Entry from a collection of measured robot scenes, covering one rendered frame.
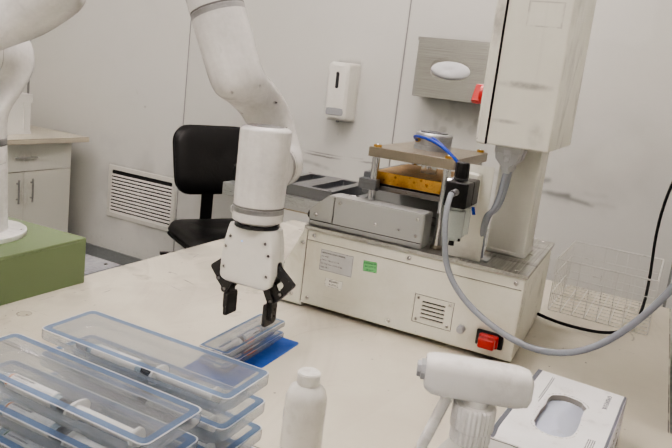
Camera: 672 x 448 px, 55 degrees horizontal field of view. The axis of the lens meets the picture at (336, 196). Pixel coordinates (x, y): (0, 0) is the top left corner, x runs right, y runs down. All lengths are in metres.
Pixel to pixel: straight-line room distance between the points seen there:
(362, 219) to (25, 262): 0.65
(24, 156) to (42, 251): 2.38
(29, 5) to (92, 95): 2.77
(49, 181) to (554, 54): 3.12
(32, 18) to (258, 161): 0.50
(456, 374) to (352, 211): 0.85
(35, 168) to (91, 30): 0.85
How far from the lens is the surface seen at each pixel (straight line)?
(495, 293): 1.24
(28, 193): 3.81
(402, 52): 2.93
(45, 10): 1.27
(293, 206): 1.44
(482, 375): 0.50
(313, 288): 1.38
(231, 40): 1.05
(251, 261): 1.07
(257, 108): 1.11
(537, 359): 1.35
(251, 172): 1.03
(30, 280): 1.40
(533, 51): 1.20
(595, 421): 0.89
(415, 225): 1.27
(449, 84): 2.72
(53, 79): 4.27
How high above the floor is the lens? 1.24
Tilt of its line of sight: 10 degrees down
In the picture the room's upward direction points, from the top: 7 degrees clockwise
